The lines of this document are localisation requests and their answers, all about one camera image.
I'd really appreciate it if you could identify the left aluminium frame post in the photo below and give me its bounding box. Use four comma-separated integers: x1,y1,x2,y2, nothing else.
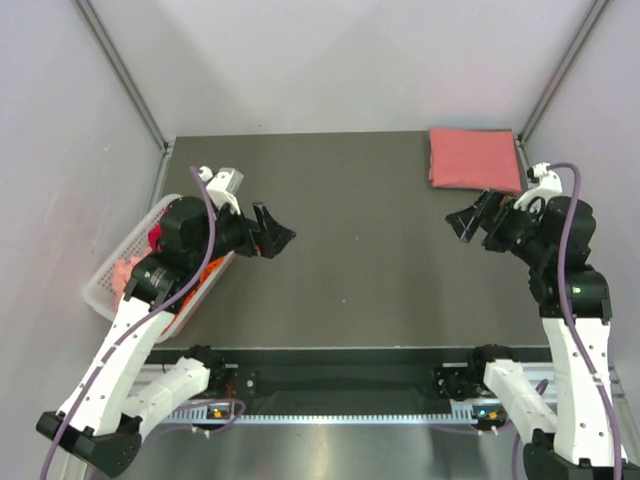
72,0,174,151

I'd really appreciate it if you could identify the light peach t shirt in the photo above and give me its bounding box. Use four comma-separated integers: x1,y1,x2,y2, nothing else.
111,256,142,306

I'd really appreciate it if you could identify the salmon pink t shirt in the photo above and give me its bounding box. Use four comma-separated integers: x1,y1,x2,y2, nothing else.
428,128,522,193

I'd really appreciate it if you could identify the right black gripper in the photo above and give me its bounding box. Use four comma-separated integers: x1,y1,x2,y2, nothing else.
445,187,551,266

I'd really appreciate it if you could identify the aluminium frame post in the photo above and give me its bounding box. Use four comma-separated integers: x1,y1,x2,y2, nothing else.
517,0,613,148
72,0,174,151

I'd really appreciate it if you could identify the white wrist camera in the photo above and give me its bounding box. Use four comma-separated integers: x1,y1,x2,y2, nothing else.
513,162,563,214
197,166,244,215

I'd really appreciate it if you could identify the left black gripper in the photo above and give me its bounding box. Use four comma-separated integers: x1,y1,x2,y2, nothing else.
190,196,295,268

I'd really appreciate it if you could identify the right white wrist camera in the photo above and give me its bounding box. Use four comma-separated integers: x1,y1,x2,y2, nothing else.
513,162,563,214

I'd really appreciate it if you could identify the right aluminium frame post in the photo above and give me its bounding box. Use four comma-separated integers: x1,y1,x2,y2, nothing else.
517,0,613,148

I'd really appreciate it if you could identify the orange t shirt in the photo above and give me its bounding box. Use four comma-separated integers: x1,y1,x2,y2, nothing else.
174,253,235,322

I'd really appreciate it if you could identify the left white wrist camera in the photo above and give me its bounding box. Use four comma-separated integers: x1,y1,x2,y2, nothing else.
197,166,244,215

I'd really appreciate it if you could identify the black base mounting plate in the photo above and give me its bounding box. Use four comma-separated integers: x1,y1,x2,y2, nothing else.
146,346,551,422

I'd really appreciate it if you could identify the grey slotted cable duct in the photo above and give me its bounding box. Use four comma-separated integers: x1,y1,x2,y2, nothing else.
162,402,506,426

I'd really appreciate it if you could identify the magenta t shirt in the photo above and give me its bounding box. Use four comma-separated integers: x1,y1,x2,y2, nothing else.
147,224,162,251

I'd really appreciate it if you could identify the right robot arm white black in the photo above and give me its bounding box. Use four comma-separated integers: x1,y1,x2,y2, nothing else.
446,191,639,479

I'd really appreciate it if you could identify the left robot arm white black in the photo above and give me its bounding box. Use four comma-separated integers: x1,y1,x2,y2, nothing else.
36,196,296,478

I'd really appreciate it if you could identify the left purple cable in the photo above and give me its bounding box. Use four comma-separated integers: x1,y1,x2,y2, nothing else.
39,166,219,480

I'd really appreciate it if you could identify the white plastic laundry basket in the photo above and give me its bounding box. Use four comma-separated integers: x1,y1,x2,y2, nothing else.
82,194,235,343

